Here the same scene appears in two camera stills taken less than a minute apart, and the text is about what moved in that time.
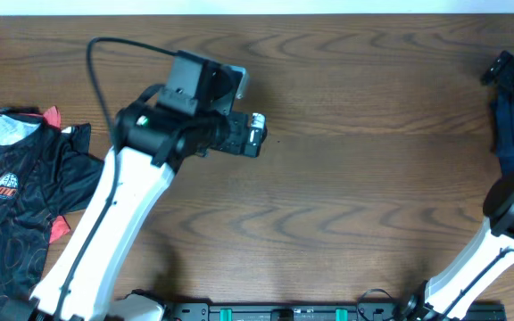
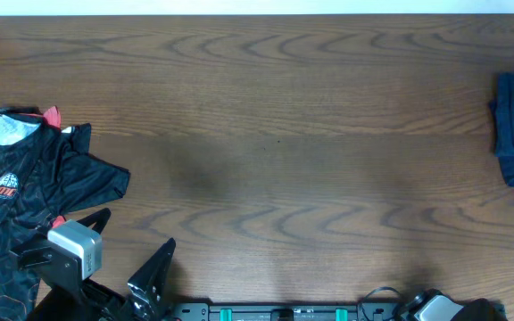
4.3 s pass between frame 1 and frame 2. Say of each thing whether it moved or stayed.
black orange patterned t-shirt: stayed
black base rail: stayed
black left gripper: moved
